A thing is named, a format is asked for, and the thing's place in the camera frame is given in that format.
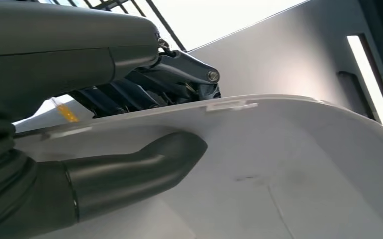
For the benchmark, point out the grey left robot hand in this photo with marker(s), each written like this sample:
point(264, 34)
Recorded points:
point(62, 49)

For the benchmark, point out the long ceiling light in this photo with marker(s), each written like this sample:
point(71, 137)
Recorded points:
point(369, 82)

